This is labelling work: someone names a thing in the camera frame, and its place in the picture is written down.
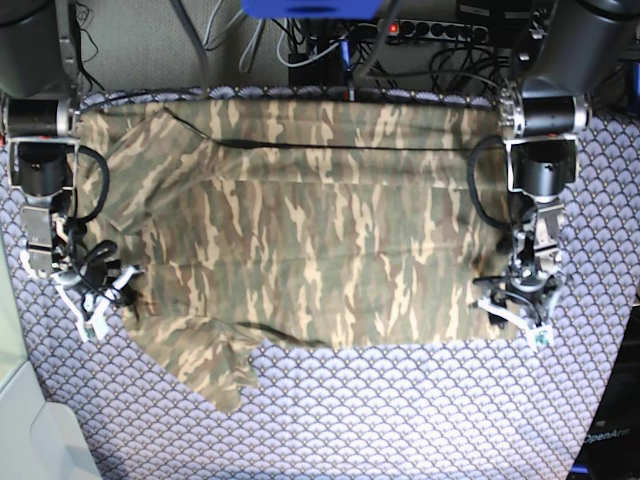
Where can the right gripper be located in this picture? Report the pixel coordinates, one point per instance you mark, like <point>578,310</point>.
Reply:
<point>85,278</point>

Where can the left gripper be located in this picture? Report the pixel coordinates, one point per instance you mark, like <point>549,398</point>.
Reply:
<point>527,291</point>

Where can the camouflage T-shirt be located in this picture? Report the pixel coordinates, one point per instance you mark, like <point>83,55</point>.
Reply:
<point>306,223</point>

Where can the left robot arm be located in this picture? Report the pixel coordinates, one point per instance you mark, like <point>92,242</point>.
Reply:
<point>562,54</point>

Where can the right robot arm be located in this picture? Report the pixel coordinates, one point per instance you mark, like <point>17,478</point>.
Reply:
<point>65,184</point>

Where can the fan-patterned purple tablecloth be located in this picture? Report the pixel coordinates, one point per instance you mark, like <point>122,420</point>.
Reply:
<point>472,409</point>

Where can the black OpenArm box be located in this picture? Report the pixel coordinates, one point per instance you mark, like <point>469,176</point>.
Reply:
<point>611,447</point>

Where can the white plastic bin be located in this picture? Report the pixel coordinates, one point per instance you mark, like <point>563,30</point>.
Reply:
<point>39,439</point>

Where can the red black table clamp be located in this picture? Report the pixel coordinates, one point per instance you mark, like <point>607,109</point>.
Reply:
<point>350,95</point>

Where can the blue clamp handle right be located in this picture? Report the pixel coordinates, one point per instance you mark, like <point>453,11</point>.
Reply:
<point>633,82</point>

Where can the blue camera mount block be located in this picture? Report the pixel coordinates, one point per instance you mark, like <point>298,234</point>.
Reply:
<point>311,9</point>

